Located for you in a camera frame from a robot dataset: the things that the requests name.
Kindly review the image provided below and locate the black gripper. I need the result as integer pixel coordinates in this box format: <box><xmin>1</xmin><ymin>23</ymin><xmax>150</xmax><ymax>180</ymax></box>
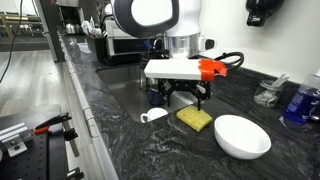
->
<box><xmin>157</xmin><ymin>78</ymin><xmax>212</xmax><ymax>112</ymax></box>

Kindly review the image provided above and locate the yellow sponge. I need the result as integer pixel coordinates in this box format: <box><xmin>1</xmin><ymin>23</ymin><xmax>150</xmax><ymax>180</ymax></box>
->
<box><xmin>176</xmin><ymin>105</ymin><xmax>214</xmax><ymax>133</ymax></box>

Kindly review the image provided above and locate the white bowl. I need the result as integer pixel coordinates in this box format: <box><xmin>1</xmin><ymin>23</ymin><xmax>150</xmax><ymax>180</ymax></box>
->
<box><xmin>213</xmin><ymin>114</ymin><xmax>273</xmax><ymax>161</ymax></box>

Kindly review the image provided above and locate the blue metal mug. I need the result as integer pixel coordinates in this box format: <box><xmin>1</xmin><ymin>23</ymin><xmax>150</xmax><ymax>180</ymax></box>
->
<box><xmin>147</xmin><ymin>84</ymin><xmax>167</xmax><ymax>107</ymax></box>

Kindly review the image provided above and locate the white ceramic mug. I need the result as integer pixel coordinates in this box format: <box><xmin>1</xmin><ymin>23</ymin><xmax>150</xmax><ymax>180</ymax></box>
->
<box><xmin>139</xmin><ymin>107</ymin><xmax>169</xmax><ymax>124</ymax></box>

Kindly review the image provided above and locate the stainless steel sink basin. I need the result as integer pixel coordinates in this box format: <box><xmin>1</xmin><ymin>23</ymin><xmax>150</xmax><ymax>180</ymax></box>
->
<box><xmin>96</xmin><ymin>63</ymin><xmax>214</xmax><ymax>124</ymax></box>

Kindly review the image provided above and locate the black dish rack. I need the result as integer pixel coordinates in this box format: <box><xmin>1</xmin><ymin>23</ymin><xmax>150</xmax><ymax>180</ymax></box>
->
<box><xmin>87</xmin><ymin>24</ymin><xmax>165</xmax><ymax>67</ymax></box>

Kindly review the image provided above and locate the glass jar with white utensils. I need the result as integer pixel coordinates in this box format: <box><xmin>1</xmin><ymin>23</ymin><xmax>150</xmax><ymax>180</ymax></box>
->
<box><xmin>253</xmin><ymin>73</ymin><xmax>290</xmax><ymax>109</ymax></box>

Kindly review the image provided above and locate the white cutting board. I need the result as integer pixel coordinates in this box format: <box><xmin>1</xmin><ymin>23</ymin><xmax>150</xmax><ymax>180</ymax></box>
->
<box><xmin>105</xmin><ymin>20</ymin><xmax>134</xmax><ymax>57</ymax></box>

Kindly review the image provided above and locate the blue dish soap bottle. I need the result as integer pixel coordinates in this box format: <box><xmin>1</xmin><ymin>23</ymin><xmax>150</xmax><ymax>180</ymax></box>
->
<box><xmin>283</xmin><ymin>73</ymin><xmax>320</xmax><ymax>125</ymax></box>

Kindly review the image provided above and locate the steel kettle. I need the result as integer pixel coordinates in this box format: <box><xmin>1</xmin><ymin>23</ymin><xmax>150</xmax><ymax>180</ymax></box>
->
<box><xmin>64</xmin><ymin>19</ymin><xmax>84</xmax><ymax>36</ymax></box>

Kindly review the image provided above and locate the black perforated breadboard table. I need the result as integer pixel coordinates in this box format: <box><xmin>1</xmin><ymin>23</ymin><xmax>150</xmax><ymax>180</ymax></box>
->
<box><xmin>0</xmin><ymin>128</ymin><xmax>68</xmax><ymax>180</ymax></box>

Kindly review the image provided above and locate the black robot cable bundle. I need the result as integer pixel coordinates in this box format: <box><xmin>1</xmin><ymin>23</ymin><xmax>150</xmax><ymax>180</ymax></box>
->
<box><xmin>213</xmin><ymin>51</ymin><xmax>245</xmax><ymax>72</ymax></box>

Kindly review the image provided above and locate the black wall soap dispenser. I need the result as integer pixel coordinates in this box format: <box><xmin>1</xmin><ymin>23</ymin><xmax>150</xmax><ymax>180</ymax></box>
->
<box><xmin>245</xmin><ymin>0</ymin><xmax>286</xmax><ymax>28</ymax></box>

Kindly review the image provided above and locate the black clamp orange handle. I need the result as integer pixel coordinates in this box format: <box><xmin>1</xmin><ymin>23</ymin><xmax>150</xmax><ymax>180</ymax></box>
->
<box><xmin>33</xmin><ymin>112</ymin><xmax>81</xmax><ymax>158</ymax></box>

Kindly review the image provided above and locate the aluminium bracket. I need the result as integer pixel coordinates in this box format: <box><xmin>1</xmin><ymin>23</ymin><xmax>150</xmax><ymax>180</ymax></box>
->
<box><xmin>0</xmin><ymin>122</ymin><xmax>34</xmax><ymax>158</ymax></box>

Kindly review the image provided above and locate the black hanging cable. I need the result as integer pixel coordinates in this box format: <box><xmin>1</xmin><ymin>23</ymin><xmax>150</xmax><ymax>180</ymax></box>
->
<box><xmin>0</xmin><ymin>0</ymin><xmax>24</xmax><ymax>84</ymax></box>

